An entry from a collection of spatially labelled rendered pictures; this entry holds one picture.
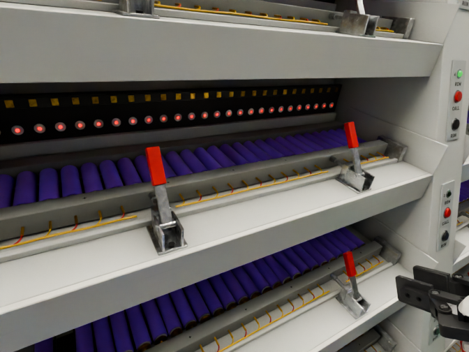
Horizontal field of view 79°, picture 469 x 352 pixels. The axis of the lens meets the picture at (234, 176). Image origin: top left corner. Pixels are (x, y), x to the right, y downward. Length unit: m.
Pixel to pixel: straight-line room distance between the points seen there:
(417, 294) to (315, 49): 0.29
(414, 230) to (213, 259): 0.40
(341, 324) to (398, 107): 0.36
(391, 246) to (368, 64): 0.34
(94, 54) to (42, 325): 0.21
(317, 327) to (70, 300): 0.33
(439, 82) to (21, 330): 0.57
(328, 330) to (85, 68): 0.43
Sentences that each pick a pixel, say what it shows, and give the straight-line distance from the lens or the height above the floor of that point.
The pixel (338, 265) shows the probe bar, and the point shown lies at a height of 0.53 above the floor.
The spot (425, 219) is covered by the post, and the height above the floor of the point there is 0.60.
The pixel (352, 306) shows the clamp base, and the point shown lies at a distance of 0.50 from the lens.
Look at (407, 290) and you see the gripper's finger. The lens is 0.40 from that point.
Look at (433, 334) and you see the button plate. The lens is 0.72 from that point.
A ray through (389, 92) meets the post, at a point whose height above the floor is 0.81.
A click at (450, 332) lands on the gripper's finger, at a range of 0.35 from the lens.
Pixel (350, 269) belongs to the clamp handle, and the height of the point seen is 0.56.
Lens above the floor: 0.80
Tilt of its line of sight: 13 degrees down
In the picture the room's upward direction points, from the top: 5 degrees counter-clockwise
